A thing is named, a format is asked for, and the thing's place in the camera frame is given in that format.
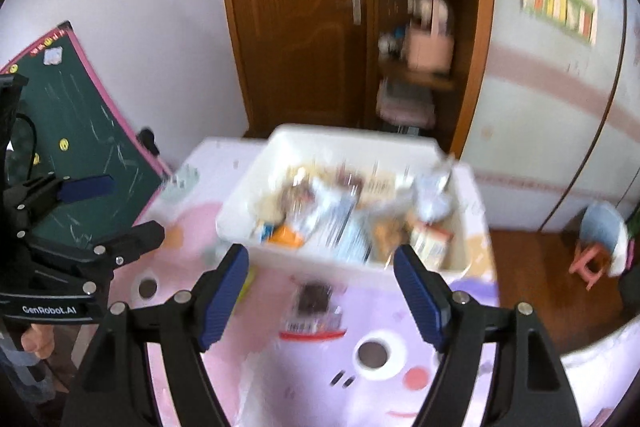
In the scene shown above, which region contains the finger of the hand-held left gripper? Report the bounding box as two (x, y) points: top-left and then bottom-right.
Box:
(5, 173), (114, 229)
(27, 221), (167, 294)

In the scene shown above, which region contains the small pink stool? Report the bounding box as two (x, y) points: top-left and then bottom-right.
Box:
(579, 201), (632, 279)

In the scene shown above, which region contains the white bedding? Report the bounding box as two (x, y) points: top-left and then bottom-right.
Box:
(559, 321), (640, 427)

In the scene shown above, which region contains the person's left hand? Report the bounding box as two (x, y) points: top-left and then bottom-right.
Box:
(21, 323), (57, 361)

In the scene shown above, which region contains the pile of snack packets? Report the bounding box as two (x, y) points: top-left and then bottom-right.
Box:
(250, 159), (458, 269)

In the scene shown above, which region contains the white plastic bin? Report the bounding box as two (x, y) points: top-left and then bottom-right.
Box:
(214, 123), (474, 289)

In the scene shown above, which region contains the black wall cable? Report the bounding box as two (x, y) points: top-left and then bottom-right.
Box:
(539, 0), (630, 234)

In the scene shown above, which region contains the dark brown snack packet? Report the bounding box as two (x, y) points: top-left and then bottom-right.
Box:
(279, 281), (349, 341)

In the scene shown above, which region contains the wooden wardrobe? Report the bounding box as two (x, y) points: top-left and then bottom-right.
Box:
(215, 0), (497, 154)

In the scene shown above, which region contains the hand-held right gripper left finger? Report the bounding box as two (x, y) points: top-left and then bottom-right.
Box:
(60, 244), (250, 427)

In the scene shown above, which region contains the pink basket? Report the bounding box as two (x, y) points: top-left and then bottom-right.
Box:
(404, 0), (457, 74)

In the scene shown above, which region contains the black clip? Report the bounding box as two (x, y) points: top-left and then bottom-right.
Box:
(136, 128), (160, 156)

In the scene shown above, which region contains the green chalkboard with pink frame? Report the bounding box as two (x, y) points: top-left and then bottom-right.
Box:
(0, 21), (172, 254)

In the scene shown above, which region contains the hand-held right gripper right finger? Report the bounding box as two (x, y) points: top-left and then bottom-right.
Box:
(393, 244), (583, 427)

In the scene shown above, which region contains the pink plastic stool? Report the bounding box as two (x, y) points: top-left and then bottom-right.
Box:
(571, 241), (617, 291)

